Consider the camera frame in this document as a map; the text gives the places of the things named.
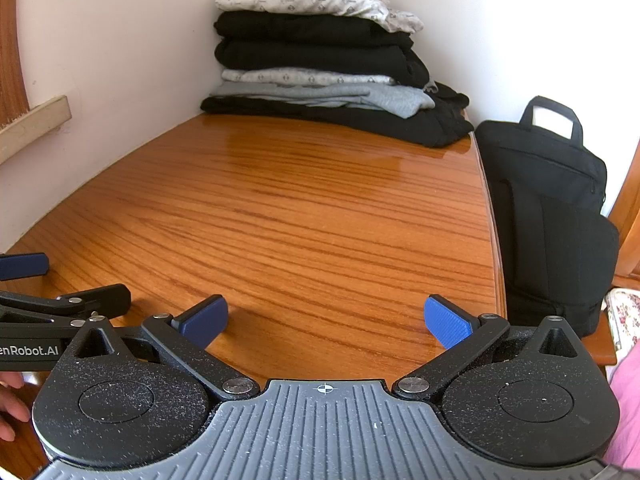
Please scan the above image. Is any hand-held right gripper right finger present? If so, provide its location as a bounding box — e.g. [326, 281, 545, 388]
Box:
[391, 293, 594, 403]

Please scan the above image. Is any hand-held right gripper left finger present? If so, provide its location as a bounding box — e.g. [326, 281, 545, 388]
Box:
[74, 293, 262, 403]

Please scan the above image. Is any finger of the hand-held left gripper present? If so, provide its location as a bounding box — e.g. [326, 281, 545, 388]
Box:
[0, 253, 51, 283]
[0, 283, 133, 329]

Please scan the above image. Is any white patterned garment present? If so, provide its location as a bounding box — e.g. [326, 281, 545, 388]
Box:
[220, 66, 397, 87]
[214, 0, 426, 37]

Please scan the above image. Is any person's left hand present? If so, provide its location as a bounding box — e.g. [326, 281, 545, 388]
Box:
[0, 372, 32, 443]

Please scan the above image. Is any black laptop bag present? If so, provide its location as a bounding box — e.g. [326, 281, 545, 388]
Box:
[474, 94, 622, 340]

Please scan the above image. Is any beige window sill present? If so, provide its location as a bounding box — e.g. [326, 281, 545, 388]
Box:
[0, 94, 72, 167]

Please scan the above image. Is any floral cushion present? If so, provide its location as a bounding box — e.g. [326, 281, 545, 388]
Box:
[601, 286, 640, 357]

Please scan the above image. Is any person's pink clothing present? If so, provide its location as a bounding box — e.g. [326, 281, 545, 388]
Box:
[599, 336, 640, 467]

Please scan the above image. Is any orange-brown curtain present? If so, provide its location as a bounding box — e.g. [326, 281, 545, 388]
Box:
[0, 0, 32, 132]

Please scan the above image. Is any large folded black garment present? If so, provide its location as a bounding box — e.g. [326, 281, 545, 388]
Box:
[199, 79, 476, 149]

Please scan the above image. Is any folded grey garment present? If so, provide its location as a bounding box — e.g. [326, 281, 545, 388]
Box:
[209, 80, 437, 119]

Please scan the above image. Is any folded white patterned garment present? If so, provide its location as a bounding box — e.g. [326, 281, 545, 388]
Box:
[220, 66, 397, 87]

